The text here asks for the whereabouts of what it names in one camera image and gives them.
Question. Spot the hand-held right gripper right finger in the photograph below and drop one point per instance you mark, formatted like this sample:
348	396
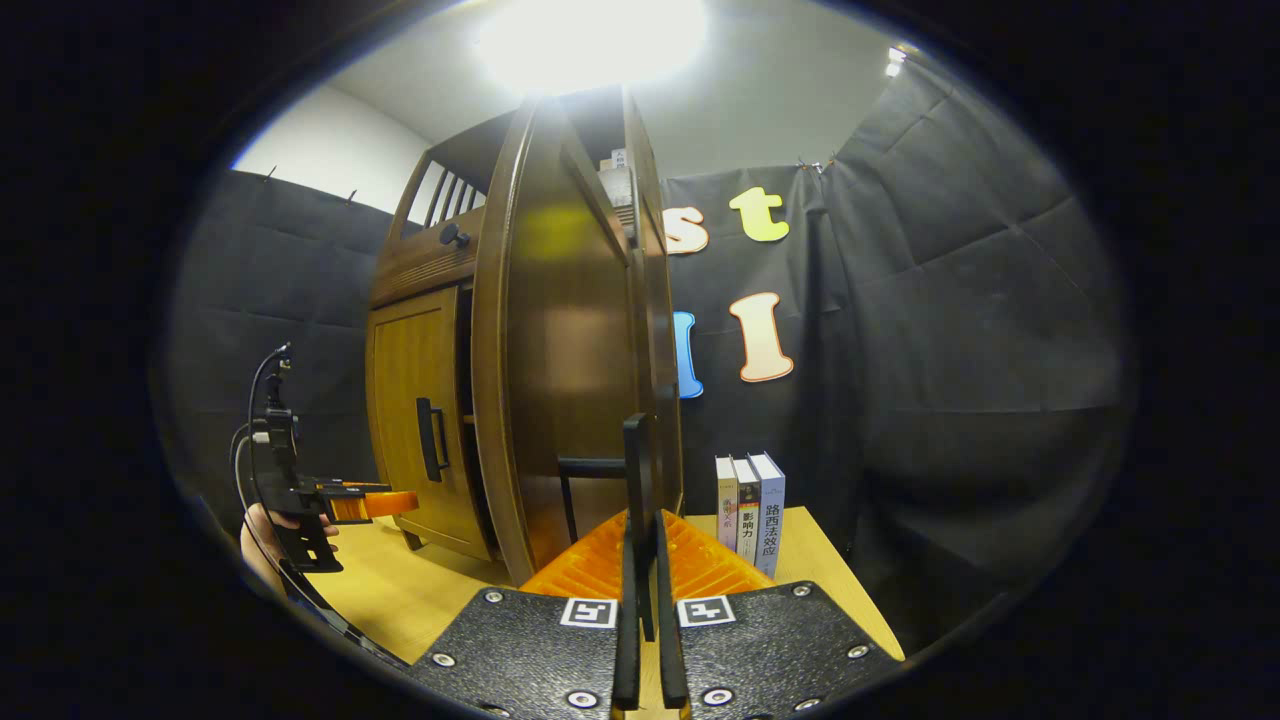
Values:
780	650

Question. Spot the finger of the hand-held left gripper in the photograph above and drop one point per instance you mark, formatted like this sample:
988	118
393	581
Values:
385	505
350	488

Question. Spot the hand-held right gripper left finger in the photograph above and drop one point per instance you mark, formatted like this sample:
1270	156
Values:
520	650

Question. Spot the wooden shoe cabinet door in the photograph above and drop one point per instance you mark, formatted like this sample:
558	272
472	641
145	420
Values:
410	420
560	350

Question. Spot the wooden double-door shoe cabinet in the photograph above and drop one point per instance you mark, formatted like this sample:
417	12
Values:
420	270

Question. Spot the grey spine book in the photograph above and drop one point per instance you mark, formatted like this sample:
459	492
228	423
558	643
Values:
770	515

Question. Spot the white spine book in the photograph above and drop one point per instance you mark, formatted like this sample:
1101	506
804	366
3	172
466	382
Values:
726	500

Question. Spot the wooden ribbed drawer front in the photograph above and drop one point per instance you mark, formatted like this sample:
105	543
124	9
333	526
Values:
420	262

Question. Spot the round black drawer knob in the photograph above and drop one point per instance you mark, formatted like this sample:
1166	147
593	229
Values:
455	236

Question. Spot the black backdrop cloth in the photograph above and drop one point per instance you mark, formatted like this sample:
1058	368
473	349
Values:
950	350

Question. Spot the large ceiling light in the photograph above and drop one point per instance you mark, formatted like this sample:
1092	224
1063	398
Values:
590	40

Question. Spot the small ceiling light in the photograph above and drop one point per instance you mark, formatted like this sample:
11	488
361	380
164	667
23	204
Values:
894	62

